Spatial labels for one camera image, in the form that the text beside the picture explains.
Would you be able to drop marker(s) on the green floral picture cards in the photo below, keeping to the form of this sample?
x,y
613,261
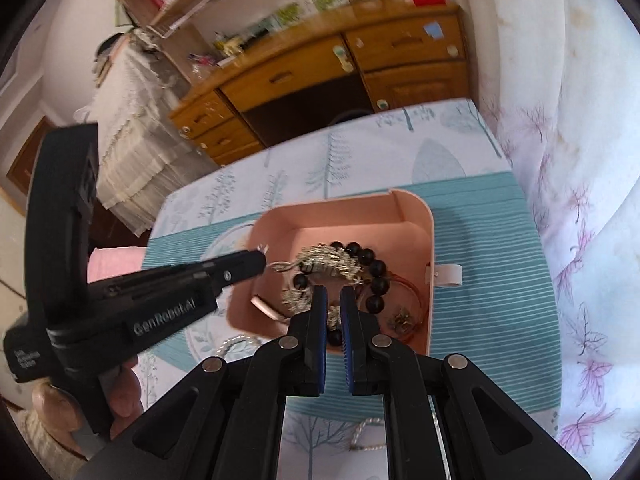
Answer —
x,y
310,7

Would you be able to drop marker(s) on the small silver pendant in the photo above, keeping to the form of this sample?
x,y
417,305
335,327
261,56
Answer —
x,y
403,322

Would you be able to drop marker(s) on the person's left forearm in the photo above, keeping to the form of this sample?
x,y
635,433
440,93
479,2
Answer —
x,y
50,425

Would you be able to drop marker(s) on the cream lace cloth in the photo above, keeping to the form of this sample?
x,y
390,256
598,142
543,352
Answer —
x,y
135,150

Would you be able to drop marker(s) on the brown wooden door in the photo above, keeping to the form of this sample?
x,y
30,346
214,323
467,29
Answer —
x,y
30,160

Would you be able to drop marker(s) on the pink blanket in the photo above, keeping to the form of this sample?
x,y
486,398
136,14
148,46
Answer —
x,y
115,265

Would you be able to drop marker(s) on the white leaf printed curtain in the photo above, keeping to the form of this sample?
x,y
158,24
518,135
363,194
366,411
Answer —
x,y
575,135

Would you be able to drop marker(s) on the pink plastic box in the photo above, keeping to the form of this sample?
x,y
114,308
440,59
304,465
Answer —
x,y
350,220

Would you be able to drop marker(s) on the white green drawer lock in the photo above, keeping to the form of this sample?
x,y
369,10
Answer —
x,y
342,59

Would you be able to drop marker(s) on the person's left hand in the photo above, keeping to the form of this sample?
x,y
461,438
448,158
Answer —
x,y
125,395

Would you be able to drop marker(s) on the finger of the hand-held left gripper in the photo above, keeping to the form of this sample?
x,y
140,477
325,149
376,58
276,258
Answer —
x,y
240,267

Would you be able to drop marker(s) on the wooden desk with drawers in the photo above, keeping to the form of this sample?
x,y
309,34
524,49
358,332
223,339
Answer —
x,y
300,45

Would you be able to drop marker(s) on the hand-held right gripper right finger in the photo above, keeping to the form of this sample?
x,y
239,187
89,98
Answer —
x,y
350,340

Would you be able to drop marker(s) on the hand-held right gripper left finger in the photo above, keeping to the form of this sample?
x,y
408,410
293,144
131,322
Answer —
x,y
322,332

